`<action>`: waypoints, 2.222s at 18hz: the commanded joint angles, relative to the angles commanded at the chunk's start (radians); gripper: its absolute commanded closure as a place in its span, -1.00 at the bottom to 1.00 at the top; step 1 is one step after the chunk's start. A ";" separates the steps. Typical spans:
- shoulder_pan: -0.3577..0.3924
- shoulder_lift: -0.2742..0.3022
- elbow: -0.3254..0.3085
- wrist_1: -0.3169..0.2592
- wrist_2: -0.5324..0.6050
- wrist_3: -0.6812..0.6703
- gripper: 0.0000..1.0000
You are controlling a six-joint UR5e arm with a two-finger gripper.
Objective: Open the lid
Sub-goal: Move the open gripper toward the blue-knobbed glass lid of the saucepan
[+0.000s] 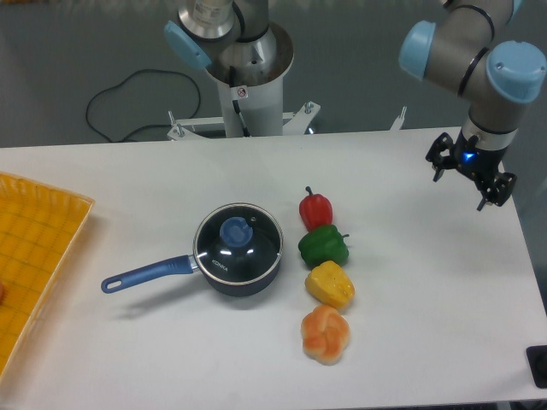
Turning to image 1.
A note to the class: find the dark blue saucepan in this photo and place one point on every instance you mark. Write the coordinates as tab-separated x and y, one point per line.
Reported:
180	265

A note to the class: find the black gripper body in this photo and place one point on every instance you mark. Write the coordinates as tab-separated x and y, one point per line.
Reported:
475	163

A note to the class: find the black corner device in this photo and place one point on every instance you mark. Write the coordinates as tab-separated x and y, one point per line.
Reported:
537	359

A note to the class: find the yellow bell pepper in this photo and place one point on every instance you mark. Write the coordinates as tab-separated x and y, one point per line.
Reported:
330	285

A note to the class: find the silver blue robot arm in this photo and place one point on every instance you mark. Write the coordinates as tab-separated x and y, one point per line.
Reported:
498	80

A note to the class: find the yellow woven basket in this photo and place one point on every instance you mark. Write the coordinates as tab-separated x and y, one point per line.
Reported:
39	225

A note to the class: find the red bell pepper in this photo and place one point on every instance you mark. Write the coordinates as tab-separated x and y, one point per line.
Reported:
315	210

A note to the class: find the glass pot lid blue knob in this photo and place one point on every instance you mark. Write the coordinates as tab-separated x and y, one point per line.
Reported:
238	244

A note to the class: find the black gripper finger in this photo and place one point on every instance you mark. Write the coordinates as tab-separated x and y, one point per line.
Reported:
495	189
440	155

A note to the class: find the green bell pepper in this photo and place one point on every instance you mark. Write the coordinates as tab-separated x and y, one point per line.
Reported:
324	243

